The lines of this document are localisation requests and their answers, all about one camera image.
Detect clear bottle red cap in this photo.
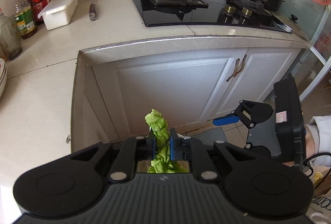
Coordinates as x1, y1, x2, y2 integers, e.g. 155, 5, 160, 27
0, 10, 22, 61

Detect bronze stove cabinet handle left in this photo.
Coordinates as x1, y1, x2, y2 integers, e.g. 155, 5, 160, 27
226, 58, 240, 82

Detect red black pan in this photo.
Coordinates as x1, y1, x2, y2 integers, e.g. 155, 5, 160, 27
264, 0, 284, 11

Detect cooking oil bottle green label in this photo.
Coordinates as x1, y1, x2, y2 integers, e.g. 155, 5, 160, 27
13, 0, 38, 39

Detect grey floor mat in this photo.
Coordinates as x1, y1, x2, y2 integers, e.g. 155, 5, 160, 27
193, 127, 228, 146

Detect white cabinet door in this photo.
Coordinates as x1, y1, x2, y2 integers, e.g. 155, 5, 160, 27
92, 48, 246, 138

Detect bronze stove cabinet handle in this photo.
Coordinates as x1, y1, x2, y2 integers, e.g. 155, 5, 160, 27
226, 58, 240, 82
234, 54, 247, 77

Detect wrinkled green cabbage leaf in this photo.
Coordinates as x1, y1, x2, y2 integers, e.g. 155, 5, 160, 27
145, 109, 188, 174

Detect stacked white plates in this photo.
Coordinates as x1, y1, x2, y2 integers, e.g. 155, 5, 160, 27
0, 58, 7, 96

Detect bronze stove cabinet handle right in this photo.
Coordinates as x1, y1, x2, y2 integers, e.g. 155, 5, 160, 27
234, 54, 247, 77

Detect white sleeve forearm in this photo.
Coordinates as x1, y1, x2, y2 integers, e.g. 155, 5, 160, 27
305, 116, 331, 157

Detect black gas stove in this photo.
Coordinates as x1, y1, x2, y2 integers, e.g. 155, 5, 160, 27
133, 0, 292, 33

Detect white lidded plastic box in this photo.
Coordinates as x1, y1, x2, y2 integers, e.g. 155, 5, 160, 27
38, 0, 78, 31

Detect glass pot lid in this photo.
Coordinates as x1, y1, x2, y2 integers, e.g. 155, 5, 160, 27
270, 11, 310, 42

